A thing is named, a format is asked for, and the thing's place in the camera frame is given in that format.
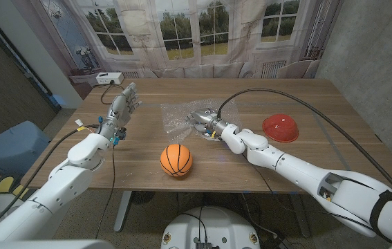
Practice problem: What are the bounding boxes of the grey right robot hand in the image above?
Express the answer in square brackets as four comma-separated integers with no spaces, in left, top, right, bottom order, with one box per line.
[185,108,230,141]

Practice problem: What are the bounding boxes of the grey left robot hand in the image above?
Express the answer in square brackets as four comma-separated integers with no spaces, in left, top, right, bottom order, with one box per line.
[97,82,144,141]

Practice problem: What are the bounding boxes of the clear bubble wrap sheet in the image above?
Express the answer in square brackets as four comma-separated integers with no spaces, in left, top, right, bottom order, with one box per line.
[160,99,242,143]

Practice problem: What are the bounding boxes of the orange basketball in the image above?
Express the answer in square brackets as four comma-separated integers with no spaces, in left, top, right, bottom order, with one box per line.
[160,143,194,178]

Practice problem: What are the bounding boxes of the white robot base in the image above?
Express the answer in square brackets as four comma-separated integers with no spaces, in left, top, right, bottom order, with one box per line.
[160,205,261,249]

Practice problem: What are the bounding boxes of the red bowl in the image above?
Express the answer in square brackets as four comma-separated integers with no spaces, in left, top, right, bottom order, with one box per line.
[262,113,299,143]

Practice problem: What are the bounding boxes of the white projector box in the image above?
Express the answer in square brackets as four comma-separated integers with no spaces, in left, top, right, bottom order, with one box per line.
[95,71,125,86]

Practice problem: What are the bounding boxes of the printed window backdrop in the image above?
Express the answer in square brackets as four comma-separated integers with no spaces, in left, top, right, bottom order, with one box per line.
[10,0,344,100]

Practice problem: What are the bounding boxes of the grey table leg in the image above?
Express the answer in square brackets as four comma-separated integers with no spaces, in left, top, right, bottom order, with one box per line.
[288,193,311,238]
[113,190,133,232]

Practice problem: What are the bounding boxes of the blue grey chair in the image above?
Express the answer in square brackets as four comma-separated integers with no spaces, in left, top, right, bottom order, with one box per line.
[0,120,51,177]

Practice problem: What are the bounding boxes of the yellow black floor mat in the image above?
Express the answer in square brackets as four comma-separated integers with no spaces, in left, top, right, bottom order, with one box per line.
[0,175,30,200]

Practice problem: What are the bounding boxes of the white robot torso edge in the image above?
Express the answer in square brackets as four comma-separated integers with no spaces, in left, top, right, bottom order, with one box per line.
[0,239,115,249]

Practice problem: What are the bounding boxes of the black power strip cable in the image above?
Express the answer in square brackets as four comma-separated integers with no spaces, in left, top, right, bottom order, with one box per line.
[100,82,126,105]

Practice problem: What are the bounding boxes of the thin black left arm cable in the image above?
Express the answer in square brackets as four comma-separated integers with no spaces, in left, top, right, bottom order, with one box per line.
[95,145,117,239]

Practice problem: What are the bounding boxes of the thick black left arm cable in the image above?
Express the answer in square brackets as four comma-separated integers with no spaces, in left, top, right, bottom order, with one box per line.
[0,124,100,240]

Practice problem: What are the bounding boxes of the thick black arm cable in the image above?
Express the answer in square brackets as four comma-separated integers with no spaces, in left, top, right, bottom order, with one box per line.
[216,88,392,200]
[0,124,100,240]

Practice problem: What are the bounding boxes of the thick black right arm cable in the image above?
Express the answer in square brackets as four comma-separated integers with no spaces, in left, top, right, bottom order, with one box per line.
[216,88,392,200]

